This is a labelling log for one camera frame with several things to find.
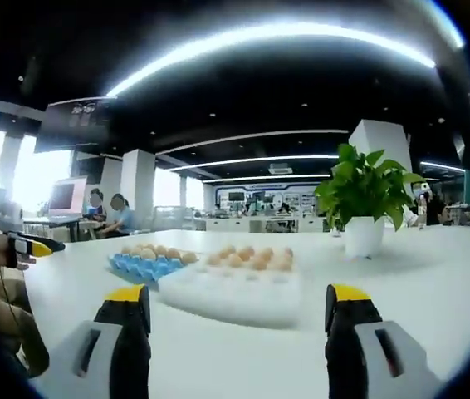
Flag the white foam egg holder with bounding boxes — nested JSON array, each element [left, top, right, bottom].
[[158, 259, 306, 329]]

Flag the green potted plant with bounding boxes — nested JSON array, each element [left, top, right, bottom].
[[313, 143, 427, 259]]

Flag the blue egg tray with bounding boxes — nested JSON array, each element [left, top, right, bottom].
[[107, 251, 190, 288]]

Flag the black cable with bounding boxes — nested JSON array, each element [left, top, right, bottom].
[[0, 265, 24, 333]]

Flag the group of brown eggs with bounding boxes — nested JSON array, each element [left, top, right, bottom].
[[120, 244, 199, 265], [206, 244, 295, 272]]

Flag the white table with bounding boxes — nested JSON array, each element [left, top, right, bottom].
[[18, 226, 470, 399]]

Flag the hanging black screen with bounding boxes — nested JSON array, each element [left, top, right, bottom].
[[33, 96, 111, 154]]

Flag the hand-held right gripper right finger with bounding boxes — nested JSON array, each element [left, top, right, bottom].
[[325, 283, 443, 399]]

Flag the person's legs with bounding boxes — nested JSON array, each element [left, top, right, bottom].
[[0, 282, 50, 377]]

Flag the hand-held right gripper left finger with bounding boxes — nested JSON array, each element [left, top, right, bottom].
[[37, 284, 153, 399]]

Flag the large monitor screen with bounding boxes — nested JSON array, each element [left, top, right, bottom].
[[47, 176, 89, 221]]

